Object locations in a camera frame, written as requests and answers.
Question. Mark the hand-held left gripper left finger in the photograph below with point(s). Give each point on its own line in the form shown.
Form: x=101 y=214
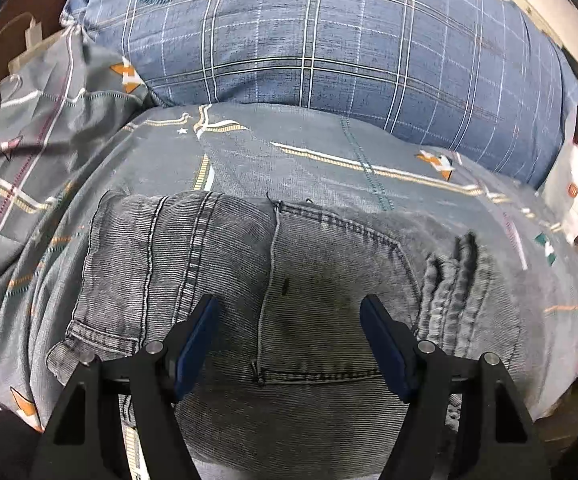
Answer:
x=196 y=342

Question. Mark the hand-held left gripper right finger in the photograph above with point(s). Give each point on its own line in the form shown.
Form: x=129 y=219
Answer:
x=386 y=347

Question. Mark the grey denim pants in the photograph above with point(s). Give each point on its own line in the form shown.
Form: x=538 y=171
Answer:
x=319 y=280

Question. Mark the grey patterned quilt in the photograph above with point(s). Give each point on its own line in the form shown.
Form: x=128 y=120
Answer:
x=34 y=180

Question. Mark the white paper bag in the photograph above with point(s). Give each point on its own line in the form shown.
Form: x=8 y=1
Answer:
x=576 y=185

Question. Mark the blue plaid pillow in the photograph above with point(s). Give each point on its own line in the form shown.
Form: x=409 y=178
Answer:
x=349 y=40

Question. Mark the white charger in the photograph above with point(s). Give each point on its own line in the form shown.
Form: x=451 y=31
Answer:
x=34 y=32

